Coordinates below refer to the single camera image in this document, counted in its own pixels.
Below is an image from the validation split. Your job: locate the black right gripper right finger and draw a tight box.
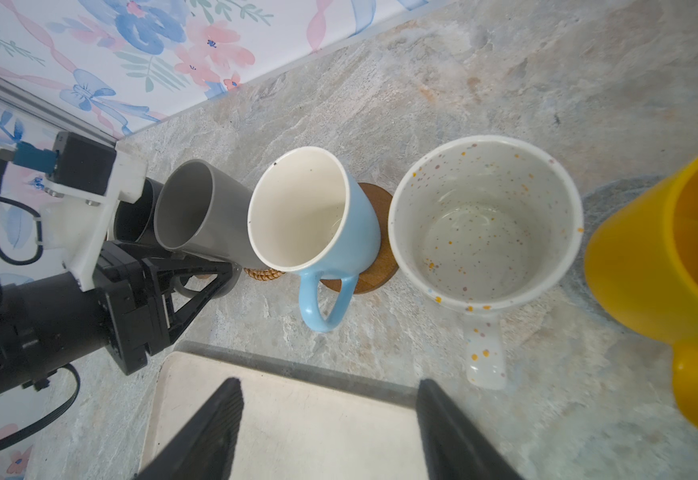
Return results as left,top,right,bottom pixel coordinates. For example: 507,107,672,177
416,379,521,479

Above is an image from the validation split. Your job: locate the woven rattan round coaster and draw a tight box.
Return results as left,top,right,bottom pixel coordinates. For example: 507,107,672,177
244,268,284,282

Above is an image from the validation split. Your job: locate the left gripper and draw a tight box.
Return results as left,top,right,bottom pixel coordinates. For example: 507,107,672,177
93,241,234,375

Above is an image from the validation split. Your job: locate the grey woven round coaster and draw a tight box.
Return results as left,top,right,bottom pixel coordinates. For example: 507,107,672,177
561,175,665,325

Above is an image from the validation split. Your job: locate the white mug blue handle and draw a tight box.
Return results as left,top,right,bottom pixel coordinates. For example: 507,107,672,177
247,146,381,333

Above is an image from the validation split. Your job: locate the cream white mug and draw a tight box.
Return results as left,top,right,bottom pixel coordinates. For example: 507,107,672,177
388,135,584,390

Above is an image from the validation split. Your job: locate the plain round wooden coaster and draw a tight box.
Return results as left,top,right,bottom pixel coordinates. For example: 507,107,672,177
354,182,399,295

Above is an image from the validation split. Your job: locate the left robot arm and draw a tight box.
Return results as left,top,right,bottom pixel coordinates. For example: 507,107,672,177
0,241,239,393

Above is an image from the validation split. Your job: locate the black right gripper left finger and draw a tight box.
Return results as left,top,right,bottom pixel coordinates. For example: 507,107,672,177
137,377,244,479

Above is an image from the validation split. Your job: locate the grey glass mug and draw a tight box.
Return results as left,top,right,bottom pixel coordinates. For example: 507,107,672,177
154,159,267,298

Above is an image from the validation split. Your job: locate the yellow mug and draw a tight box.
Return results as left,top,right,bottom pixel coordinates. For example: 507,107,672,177
584,158,698,428

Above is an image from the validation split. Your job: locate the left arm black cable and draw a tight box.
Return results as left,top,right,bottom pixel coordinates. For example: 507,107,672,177
0,149,81,462

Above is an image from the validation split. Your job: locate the beige serving tray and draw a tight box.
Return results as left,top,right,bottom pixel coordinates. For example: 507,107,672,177
140,341,428,479

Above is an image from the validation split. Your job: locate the black mug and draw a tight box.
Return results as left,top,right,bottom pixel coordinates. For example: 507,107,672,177
110,177,163,248

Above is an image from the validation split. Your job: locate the aluminium frame post left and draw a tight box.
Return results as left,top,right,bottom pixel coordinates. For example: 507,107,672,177
0,78,117,146

